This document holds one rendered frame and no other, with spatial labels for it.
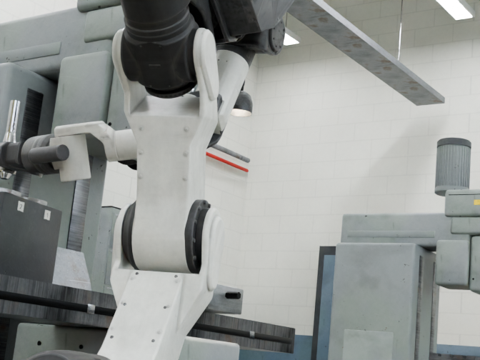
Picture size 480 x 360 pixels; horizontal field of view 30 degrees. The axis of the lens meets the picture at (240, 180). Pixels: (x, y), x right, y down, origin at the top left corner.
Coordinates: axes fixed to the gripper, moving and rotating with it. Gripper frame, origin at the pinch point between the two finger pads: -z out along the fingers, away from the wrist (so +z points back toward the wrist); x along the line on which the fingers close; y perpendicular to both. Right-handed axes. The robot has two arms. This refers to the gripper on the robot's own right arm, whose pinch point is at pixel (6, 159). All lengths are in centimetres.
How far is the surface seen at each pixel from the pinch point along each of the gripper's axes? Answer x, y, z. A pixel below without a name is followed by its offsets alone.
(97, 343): -32, 39, 3
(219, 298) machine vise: -61, 24, 16
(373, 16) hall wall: -674, -358, -323
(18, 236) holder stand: -2.4, 17.6, 5.4
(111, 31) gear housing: -36, -47, -11
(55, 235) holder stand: -15.4, 15.1, 2.1
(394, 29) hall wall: -676, -338, -297
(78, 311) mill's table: -17.9, 32.8, 10.8
